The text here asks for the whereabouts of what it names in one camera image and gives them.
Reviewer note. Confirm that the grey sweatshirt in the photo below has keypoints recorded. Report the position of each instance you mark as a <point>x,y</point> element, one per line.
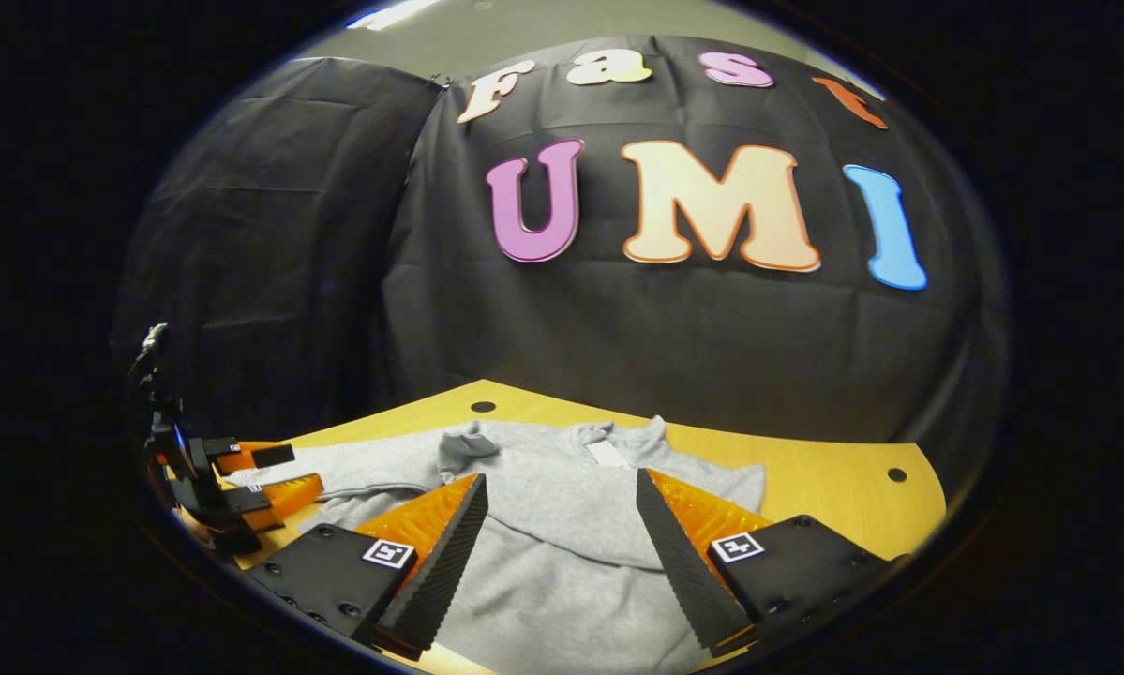
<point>562,506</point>

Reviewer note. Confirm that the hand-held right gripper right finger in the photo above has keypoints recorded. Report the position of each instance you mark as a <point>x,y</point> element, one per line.
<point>683,572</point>

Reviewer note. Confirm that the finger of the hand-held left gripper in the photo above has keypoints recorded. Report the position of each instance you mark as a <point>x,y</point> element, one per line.
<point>266,457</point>
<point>290,494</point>

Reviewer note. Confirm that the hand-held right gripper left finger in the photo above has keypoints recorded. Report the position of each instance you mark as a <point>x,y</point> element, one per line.
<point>454,562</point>

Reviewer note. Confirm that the black backdrop cloth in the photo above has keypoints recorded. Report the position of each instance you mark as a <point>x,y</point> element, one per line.
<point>618,328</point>

